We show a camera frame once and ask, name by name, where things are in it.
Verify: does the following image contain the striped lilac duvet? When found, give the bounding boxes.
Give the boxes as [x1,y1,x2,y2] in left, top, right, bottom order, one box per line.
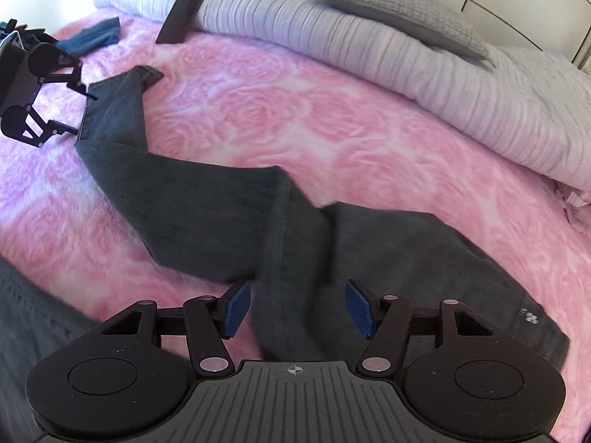
[95,0,590,191]

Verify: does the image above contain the dark grey jeans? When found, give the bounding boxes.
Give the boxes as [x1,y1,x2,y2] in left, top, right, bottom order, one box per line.
[75,66,569,368]

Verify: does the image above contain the black smartphone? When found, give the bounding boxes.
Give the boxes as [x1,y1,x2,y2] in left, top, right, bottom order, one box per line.
[155,0,204,44]

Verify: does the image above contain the blue denim jeans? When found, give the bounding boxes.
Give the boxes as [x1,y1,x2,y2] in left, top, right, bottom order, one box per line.
[1,17,121,58]

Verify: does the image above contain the white wardrobe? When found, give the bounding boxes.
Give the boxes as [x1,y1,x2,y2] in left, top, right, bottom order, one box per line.
[447,0,590,68]

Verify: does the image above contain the grey textured pillow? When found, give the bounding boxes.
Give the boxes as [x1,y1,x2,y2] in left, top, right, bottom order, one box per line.
[324,0,491,61]

